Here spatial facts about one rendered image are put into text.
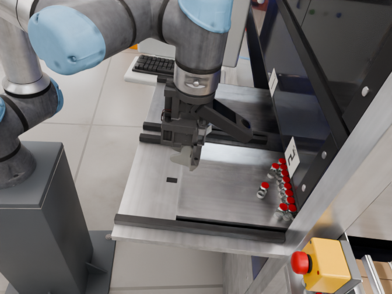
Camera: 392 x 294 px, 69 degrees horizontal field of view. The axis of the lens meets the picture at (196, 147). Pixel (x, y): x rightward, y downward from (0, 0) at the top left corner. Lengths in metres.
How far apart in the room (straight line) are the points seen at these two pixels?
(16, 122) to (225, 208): 0.59
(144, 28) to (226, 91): 0.74
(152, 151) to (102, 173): 1.14
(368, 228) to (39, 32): 0.61
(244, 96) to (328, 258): 0.72
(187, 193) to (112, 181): 1.21
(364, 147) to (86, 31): 0.40
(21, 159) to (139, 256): 0.91
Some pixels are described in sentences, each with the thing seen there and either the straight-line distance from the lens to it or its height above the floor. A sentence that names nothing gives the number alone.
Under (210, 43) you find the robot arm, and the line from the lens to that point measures 0.42.
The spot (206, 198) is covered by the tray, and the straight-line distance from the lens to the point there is 0.76.
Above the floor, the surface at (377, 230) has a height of 1.05.
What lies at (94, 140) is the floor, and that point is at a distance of 2.20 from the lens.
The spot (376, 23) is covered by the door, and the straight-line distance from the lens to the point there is 0.55.
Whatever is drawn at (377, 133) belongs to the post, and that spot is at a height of 1.26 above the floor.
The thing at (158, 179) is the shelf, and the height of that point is 0.88.
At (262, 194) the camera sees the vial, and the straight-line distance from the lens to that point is 0.78.
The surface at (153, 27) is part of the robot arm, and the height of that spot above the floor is 1.32.
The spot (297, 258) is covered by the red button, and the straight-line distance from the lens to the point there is 0.58.
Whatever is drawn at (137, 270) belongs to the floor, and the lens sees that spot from 1.61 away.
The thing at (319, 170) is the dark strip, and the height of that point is 1.11.
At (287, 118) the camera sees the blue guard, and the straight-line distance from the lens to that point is 0.80.
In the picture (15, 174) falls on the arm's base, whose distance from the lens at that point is 0.96.
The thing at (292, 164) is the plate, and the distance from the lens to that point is 0.72.
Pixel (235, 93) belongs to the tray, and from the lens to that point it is 1.15.
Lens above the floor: 1.49
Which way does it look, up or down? 44 degrees down
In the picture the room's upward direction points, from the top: 9 degrees clockwise
